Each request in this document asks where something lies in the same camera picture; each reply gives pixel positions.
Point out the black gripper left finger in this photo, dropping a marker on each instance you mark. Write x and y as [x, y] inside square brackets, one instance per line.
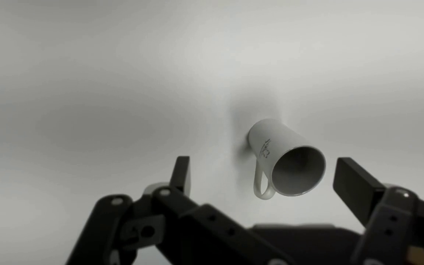
[124, 230]

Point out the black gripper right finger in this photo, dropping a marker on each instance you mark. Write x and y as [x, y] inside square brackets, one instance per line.
[393, 215]

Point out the white ceramic mug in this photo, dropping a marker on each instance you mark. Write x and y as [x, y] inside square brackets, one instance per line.
[275, 142]

